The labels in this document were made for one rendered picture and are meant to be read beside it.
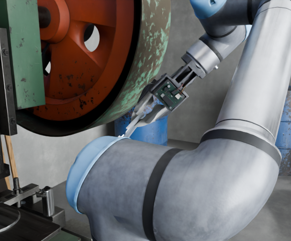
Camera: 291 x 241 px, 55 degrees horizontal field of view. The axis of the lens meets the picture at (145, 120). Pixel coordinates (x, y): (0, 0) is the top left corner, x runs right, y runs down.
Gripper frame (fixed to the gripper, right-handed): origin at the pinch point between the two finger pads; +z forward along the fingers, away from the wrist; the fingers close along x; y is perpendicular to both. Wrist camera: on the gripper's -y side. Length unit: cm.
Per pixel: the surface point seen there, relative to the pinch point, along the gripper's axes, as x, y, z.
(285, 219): 147, -123, 0
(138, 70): -8.7, -12.5, -8.4
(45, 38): -39.5, -29.5, 8.0
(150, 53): -9.6, -15.2, -14.2
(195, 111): 84, -315, -1
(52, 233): 4.1, 10.4, 32.7
